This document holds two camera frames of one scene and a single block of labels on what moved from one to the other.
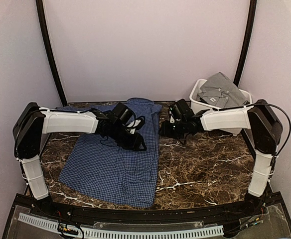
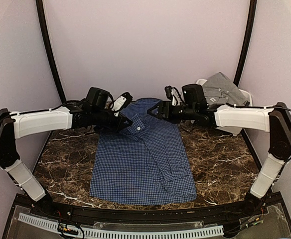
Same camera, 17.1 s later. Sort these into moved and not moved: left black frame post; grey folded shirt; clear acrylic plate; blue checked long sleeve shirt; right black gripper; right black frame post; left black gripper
Moved: left black gripper; right black gripper; blue checked long sleeve shirt
Not moved: right black frame post; clear acrylic plate; grey folded shirt; left black frame post
